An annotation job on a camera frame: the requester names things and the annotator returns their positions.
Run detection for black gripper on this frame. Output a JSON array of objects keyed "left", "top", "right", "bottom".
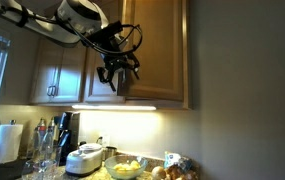
[{"left": 96, "top": 46, "right": 142, "bottom": 93}]

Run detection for narrow wooden cabinet door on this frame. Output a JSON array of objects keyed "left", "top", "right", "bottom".
[{"left": 83, "top": 46, "right": 127, "bottom": 104}]

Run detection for wide wooden cabinet door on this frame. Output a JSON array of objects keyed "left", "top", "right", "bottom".
[{"left": 117, "top": 0, "right": 186, "bottom": 102}]

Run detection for under-cabinet strip light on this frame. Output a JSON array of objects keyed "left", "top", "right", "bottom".
[{"left": 71, "top": 104, "right": 157, "bottom": 112}]

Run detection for pale wooden cabinet door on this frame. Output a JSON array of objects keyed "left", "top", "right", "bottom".
[
  {"left": 53, "top": 44, "right": 88, "bottom": 104},
  {"left": 29, "top": 37, "right": 64, "bottom": 105}
]

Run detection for black coffee maker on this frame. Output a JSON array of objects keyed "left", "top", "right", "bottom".
[{"left": 56, "top": 111, "right": 82, "bottom": 166}]

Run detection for steel canister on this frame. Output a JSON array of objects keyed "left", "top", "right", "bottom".
[{"left": 103, "top": 146, "right": 118, "bottom": 161}]

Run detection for dark capped bottle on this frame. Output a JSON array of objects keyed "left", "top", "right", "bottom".
[{"left": 47, "top": 117, "right": 57, "bottom": 135}]

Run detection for clear glass bowl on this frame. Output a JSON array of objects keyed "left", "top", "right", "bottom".
[{"left": 104, "top": 155, "right": 149, "bottom": 180}]

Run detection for yellow food pieces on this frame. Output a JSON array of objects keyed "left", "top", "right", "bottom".
[{"left": 113, "top": 160, "right": 142, "bottom": 173}]

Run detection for red capped bottle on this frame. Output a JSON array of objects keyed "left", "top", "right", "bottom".
[{"left": 36, "top": 117, "right": 47, "bottom": 141}]

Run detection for white rice cooker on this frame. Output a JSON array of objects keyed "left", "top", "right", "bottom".
[{"left": 64, "top": 143, "right": 104, "bottom": 178}]

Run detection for plastic bread bag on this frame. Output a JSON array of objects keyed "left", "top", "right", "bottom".
[{"left": 163, "top": 151, "right": 193, "bottom": 172}]

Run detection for clear plastic bottle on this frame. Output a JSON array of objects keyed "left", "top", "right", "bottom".
[
  {"left": 30, "top": 127, "right": 43, "bottom": 159},
  {"left": 41, "top": 127, "right": 55, "bottom": 160}
]

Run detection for round yellow onion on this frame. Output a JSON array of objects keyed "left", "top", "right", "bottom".
[{"left": 151, "top": 166, "right": 168, "bottom": 180}]

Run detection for brown baked goods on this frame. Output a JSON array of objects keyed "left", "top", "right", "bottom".
[{"left": 166, "top": 164, "right": 200, "bottom": 180}]

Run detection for clear drinking glass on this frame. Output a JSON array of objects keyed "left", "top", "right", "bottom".
[
  {"left": 32, "top": 159, "right": 58, "bottom": 180},
  {"left": 21, "top": 161, "right": 36, "bottom": 180}
]

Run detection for white paper towel roll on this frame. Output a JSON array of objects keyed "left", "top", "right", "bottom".
[{"left": 0, "top": 119, "right": 24, "bottom": 165}]

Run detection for dark counter mat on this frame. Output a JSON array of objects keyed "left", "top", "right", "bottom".
[{"left": 0, "top": 157, "right": 29, "bottom": 180}]

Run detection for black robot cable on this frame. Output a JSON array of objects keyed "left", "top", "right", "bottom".
[{"left": 0, "top": 5, "right": 144, "bottom": 57}]

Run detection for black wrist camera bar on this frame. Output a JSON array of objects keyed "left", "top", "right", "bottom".
[{"left": 87, "top": 20, "right": 126, "bottom": 48}]

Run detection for wooden wall cabinet frame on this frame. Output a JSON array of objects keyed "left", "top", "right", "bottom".
[{"left": 28, "top": 0, "right": 192, "bottom": 111}]

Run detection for white wall outlet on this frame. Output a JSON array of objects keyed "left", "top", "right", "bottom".
[{"left": 97, "top": 134, "right": 112, "bottom": 148}]

